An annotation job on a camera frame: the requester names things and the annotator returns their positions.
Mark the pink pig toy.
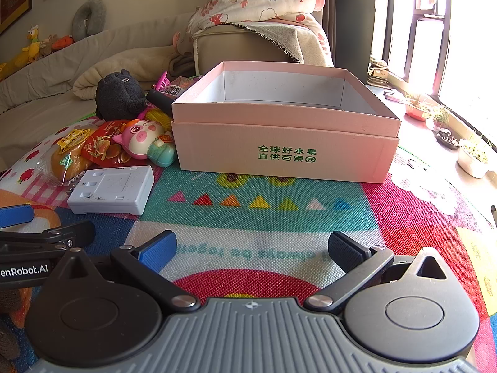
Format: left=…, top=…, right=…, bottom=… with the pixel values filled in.
left=112, top=118, right=176, bottom=168

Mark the pink toy basket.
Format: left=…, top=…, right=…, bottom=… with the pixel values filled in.
left=153, top=71, right=172, bottom=92

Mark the pink cardboard box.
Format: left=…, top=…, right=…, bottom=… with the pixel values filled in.
left=171, top=61, right=402, bottom=184

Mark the orange plush toy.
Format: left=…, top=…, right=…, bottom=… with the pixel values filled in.
left=50, top=34, right=74, bottom=51

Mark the red plant bowl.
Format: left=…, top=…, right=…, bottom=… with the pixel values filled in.
left=404, top=97, right=432, bottom=122

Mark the bread bun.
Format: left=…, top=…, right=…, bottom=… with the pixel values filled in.
left=41, top=124, right=98, bottom=185

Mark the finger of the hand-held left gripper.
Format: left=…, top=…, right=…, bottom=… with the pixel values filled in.
left=0, top=221, right=96, bottom=251
left=0, top=204, right=35, bottom=229

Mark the yellow corn toy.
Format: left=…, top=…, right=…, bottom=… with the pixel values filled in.
left=149, top=109, right=173, bottom=125

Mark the striped snack packet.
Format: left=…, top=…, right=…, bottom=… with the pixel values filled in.
left=165, top=77, right=203, bottom=99

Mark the beige sofa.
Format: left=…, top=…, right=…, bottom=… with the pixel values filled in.
left=0, top=12, right=299, bottom=164

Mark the colourful play mat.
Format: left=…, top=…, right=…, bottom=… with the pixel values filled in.
left=0, top=113, right=497, bottom=373

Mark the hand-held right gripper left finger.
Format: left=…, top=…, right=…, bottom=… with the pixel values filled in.
left=43, top=230, right=198, bottom=312

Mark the beige blanket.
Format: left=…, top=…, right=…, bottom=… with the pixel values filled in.
left=73, top=44, right=195, bottom=102

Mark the grey curtain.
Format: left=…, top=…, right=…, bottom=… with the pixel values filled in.
left=295, top=0, right=377, bottom=82

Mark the framed wall picture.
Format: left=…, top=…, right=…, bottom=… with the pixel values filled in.
left=0, top=0, right=34, bottom=34

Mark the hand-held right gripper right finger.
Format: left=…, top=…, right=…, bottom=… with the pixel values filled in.
left=305, top=231, right=463, bottom=313

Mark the grey folded cloth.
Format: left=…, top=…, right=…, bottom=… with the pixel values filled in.
left=169, top=50, right=198, bottom=79

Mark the white plant pot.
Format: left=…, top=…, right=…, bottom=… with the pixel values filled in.
left=457, top=140, right=489, bottom=179

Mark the dark window frame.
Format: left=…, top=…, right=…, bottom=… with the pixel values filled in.
left=369, top=0, right=497, bottom=144

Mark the black cylinder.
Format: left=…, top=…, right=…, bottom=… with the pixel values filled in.
left=145, top=89, right=175, bottom=115

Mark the floral quilt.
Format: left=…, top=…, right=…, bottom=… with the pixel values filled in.
left=186, top=0, right=327, bottom=35

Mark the black plush toy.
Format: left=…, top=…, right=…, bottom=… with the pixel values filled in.
left=95, top=69, right=148, bottom=121

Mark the dark plant bowl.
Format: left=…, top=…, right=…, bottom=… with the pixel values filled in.
left=435, top=130, right=461, bottom=150

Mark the fringed towel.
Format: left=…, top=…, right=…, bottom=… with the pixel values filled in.
left=233, top=13, right=335, bottom=68

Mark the yellow plush giraffe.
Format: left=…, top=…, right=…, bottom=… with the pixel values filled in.
left=0, top=24, right=41, bottom=80

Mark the red snack packet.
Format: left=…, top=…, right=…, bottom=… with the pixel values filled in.
left=80, top=120, right=133, bottom=164

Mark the white power adapter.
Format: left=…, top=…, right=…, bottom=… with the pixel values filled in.
left=67, top=165, right=155, bottom=215

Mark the grey neck pillow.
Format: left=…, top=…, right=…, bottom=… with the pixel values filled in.
left=71, top=0, right=107, bottom=41

